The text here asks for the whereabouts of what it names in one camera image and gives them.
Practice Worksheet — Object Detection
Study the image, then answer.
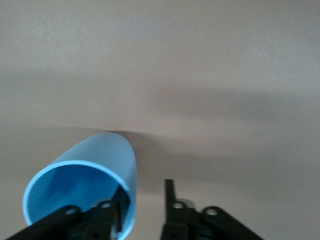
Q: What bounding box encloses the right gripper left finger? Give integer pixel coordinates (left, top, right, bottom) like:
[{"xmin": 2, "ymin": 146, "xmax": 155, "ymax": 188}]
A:
[{"xmin": 7, "ymin": 189, "xmax": 132, "ymax": 240}]

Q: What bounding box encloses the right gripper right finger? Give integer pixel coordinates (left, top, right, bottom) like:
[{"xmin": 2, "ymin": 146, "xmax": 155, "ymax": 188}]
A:
[{"xmin": 161, "ymin": 178, "xmax": 266, "ymax": 240}]

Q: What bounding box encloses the blue cup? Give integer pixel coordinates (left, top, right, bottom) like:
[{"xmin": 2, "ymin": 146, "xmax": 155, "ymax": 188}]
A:
[{"xmin": 22, "ymin": 131, "xmax": 139, "ymax": 239}]

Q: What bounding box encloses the brown table cover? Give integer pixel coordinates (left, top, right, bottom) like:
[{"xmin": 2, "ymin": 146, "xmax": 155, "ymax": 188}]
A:
[{"xmin": 0, "ymin": 0, "xmax": 320, "ymax": 240}]

